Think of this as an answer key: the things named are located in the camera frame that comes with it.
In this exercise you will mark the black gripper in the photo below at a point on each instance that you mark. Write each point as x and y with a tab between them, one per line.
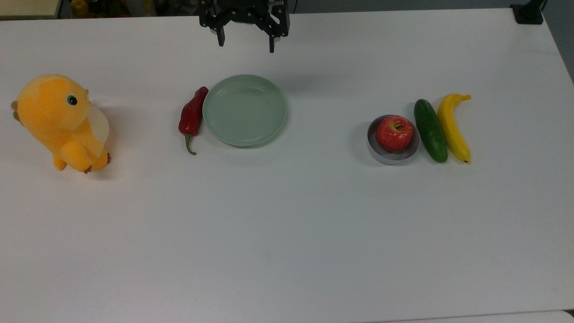
244	10

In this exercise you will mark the red apple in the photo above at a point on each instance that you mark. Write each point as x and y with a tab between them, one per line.
394	134

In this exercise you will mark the pale green plate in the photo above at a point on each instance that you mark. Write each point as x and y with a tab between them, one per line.
244	110

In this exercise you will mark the red chili pepper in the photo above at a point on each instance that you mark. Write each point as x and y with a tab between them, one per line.
192	114

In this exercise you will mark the yellow background object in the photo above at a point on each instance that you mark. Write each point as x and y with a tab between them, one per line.
79	8

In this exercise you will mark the grey round bowl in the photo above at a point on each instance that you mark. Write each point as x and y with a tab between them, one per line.
390	158

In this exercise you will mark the green cucumber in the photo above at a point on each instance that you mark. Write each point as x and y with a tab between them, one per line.
430	130

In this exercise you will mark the orange plush toy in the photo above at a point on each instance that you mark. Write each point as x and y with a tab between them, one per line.
54	116

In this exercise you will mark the beige background board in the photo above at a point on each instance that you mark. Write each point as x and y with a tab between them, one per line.
27	8

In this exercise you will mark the yellow banana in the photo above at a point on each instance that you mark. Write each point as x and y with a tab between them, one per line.
450	128

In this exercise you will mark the black table clamp mount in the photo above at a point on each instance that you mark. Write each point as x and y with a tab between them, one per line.
528	15

